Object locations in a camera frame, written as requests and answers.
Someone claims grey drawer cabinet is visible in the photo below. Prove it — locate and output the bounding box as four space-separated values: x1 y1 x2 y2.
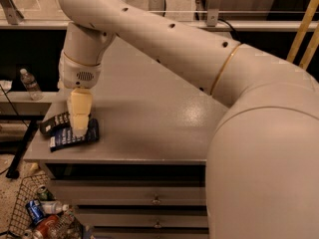
25 39 227 239

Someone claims blue soda can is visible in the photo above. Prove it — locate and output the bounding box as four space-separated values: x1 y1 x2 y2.
25 199 46 225

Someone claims wire mesh basket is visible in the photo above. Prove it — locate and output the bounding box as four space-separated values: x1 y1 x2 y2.
6 174 83 239

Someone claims metal railing with posts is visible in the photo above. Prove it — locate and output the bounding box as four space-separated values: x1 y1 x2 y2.
12 0 306 32

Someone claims black cable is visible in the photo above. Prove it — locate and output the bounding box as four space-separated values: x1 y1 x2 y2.
217 18 241 42

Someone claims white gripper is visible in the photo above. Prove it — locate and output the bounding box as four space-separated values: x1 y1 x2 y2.
58 51 102 137

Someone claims green can in basket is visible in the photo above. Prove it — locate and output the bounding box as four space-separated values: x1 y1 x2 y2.
37 185 54 201

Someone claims blue blueberry rxbar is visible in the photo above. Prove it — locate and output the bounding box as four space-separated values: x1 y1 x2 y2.
50 119 100 152

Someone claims red soda can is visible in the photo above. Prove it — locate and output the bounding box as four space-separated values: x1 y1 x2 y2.
33 215 59 239

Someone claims clear plastic water bottle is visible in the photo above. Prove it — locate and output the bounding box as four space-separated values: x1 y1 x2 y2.
20 69 43 101

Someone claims grey side bench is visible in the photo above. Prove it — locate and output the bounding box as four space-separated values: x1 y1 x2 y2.
0 92 57 179

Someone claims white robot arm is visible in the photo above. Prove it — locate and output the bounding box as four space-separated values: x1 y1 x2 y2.
59 0 319 239

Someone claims dark brown chocolate rxbar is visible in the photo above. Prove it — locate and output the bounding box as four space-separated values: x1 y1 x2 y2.
40 112 71 136

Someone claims plastic bottle in basket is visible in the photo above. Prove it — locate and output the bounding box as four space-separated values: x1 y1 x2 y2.
41 201 69 214

